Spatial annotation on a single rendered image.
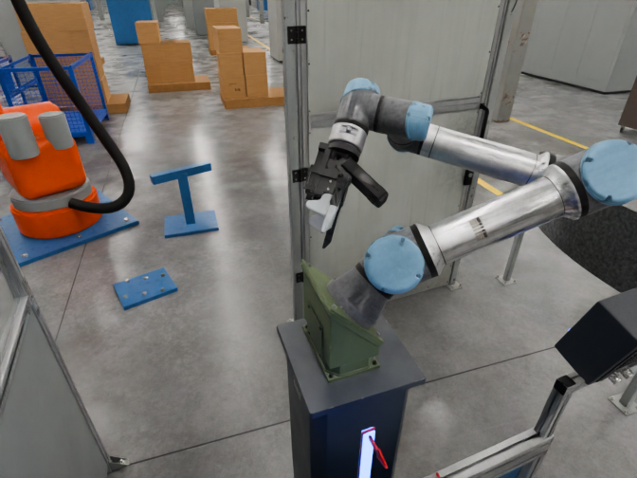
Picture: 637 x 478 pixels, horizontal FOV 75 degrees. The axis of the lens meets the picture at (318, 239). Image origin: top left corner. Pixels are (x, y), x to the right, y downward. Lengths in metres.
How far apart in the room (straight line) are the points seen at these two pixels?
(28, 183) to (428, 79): 3.00
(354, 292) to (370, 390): 0.25
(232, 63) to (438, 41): 5.63
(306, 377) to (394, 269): 0.40
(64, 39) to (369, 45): 6.38
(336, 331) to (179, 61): 8.56
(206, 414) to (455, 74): 2.13
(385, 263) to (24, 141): 3.23
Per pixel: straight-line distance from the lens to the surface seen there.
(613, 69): 10.07
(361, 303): 0.97
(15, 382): 1.41
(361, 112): 0.88
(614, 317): 1.06
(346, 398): 1.04
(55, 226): 3.99
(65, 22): 7.92
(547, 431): 1.25
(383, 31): 2.09
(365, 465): 0.85
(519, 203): 0.86
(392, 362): 1.12
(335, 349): 0.99
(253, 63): 7.63
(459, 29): 2.33
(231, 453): 2.16
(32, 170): 3.86
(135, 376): 2.58
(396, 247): 0.81
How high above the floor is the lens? 1.83
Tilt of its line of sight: 32 degrees down
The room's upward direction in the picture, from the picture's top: straight up
